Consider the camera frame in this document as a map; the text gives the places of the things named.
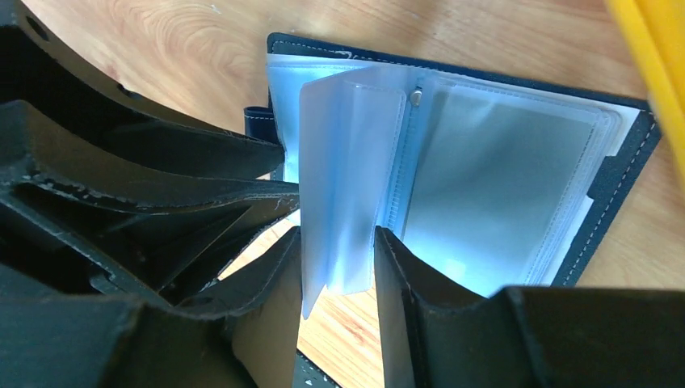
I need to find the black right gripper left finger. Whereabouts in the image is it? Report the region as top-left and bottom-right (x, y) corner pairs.
(1, 227), (302, 387)

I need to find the blue leather card holder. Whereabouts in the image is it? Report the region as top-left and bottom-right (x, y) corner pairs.
(244, 32), (663, 321)

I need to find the yellow plastic bin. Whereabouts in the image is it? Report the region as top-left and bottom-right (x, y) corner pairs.
(606, 0), (684, 180)

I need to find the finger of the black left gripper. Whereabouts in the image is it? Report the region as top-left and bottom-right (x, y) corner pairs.
(1, 100), (298, 305)
(1, 1), (284, 179)

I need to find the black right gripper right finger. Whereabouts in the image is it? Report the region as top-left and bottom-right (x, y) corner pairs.
(374, 227), (684, 387)

